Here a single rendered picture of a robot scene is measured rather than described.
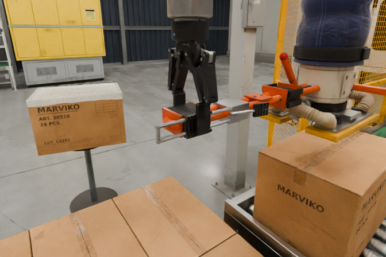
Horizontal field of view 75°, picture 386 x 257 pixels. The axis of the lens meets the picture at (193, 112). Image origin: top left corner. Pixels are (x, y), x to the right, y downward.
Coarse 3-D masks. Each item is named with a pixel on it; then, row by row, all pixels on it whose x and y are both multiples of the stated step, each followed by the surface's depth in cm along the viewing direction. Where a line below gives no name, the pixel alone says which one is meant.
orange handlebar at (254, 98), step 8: (304, 88) 79; (312, 88) 81; (320, 88) 83; (352, 88) 86; (360, 88) 84; (368, 88) 82; (376, 88) 80; (384, 88) 78; (248, 96) 69; (256, 96) 69; (264, 96) 68; (272, 96) 70; (280, 96) 71; (224, 112) 58; (168, 120) 52; (168, 128) 53; (176, 128) 52
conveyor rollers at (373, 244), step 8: (248, 208) 135; (384, 224) 123; (376, 232) 118; (384, 232) 117; (376, 240) 113; (384, 240) 116; (376, 248) 111; (384, 248) 109; (360, 256) 108; (368, 256) 106; (376, 256) 105; (384, 256) 109
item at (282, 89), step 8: (264, 88) 75; (272, 88) 73; (280, 88) 71; (288, 88) 76; (296, 88) 75; (288, 96) 70; (296, 96) 74; (272, 104) 74; (280, 104) 72; (288, 104) 71; (296, 104) 73
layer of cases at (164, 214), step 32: (128, 192) 147; (160, 192) 147; (64, 224) 123; (96, 224) 123; (128, 224) 124; (160, 224) 123; (192, 224) 123; (224, 224) 123; (0, 256) 105; (32, 256) 108; (64, 256) 105; (96, 256) 105; (128, 256) 105; (160, 256) 105; (192, 256) 105; (224, 256) 105; (256, 256) 105
